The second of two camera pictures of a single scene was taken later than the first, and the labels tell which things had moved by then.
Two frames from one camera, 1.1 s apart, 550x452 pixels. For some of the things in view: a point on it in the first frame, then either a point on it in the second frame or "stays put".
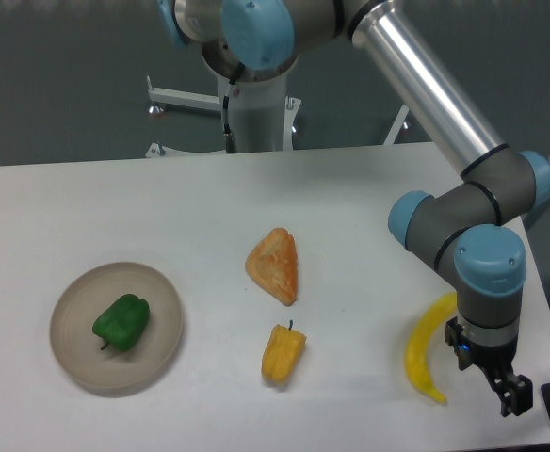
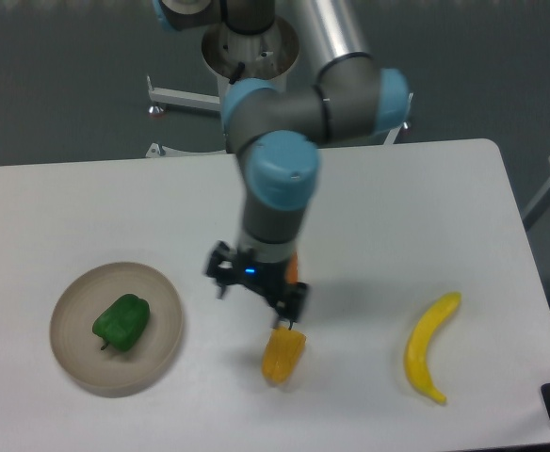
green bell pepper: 123,323 stays put
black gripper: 514,392 -> 228,266
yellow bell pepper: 283,351 stays put
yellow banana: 416,342 stays put
